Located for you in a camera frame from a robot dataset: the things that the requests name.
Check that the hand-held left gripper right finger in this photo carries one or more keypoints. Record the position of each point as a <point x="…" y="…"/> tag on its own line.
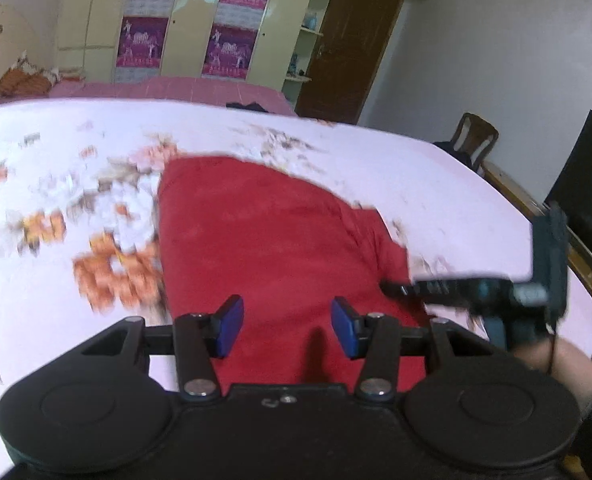
<point x="345" y="327"/>

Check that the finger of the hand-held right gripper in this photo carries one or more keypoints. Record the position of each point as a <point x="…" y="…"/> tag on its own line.
<point x="426" y="290"/>

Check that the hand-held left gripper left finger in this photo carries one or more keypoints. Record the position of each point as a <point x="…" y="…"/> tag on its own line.
<point x="228" y="325"/>

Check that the red pants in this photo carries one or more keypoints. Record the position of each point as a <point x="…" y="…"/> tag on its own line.
<point x="256" y="235"/>

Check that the person's right forearm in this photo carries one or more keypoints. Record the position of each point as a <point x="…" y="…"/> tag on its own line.
<point x="573" y="375"/>

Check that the black television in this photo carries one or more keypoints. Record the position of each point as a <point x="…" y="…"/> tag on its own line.
<point x="586" y="180"/>

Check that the white floral bedsheet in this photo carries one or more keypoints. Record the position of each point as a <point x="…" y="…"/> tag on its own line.
<point x="426" y="185"/>

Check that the dark bag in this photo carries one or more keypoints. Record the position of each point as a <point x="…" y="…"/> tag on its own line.
<point x="453" y="152"/>

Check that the wooden chair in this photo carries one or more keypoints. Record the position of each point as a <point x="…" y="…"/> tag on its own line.
<point x="476" y="135"/>

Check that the pink blanket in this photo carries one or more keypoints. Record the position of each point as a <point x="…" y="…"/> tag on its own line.
<point x="191" y="91"/>

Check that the brown wooden door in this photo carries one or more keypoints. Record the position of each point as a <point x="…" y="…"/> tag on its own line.
<point x="351" y="45"/>

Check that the blue shelf ornament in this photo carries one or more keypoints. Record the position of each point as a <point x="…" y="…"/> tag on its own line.
<point x="293" y="65"/>

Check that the cream corner shelf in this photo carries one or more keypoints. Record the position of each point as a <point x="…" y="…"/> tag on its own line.
<point x="308" y="40"/>

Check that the teal shelf ornament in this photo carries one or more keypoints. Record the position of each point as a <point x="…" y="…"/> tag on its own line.
<point x="310" y="21"/>

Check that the cream wardrobe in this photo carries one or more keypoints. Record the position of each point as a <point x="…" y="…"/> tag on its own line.
<point x="193" y="20"/>

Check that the orange patterned pillow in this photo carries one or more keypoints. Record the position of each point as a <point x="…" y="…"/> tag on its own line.
<point x="23" y="80"/>

